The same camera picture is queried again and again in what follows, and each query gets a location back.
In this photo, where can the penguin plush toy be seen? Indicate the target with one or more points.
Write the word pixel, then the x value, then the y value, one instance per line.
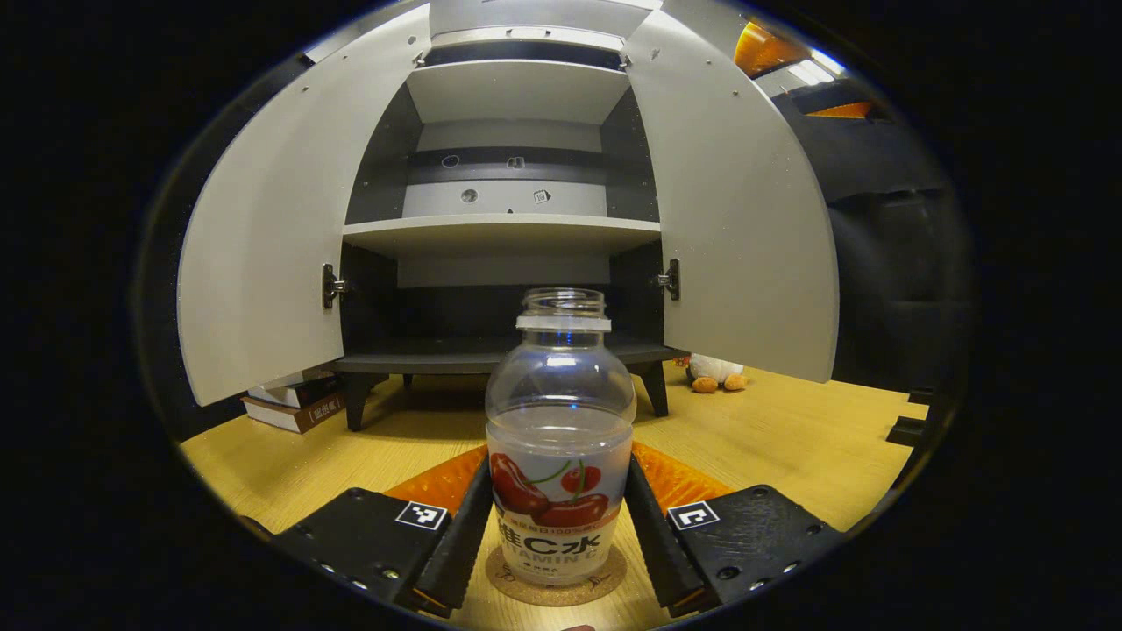
pixel 714 372

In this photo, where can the grey cabinet shelf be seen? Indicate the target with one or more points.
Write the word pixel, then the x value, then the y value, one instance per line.
pixel 517 88
pixel 500 232

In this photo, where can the black backdrop cloth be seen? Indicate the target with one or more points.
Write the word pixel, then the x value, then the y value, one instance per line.
pixel 894 263

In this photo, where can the small ceiling light panel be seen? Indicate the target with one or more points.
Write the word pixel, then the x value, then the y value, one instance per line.
pixel 815 68

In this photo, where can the round cork coaster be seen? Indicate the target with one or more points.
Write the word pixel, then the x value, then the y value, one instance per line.
pixel 561 594

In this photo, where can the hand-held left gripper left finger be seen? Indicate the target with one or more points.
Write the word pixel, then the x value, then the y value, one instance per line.
pixel 460 543

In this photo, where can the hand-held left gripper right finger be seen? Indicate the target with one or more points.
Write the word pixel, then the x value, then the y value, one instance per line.
pixel 653 543

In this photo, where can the grey cabinet door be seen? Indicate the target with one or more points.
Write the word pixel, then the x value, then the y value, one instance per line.
pixel 280 228
pixel 745 228

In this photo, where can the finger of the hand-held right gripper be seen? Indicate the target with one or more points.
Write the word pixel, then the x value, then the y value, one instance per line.
pixel 763 48
pixel 846 110

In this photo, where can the clear bottle with red label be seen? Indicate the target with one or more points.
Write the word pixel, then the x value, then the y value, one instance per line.
pixel 561 421

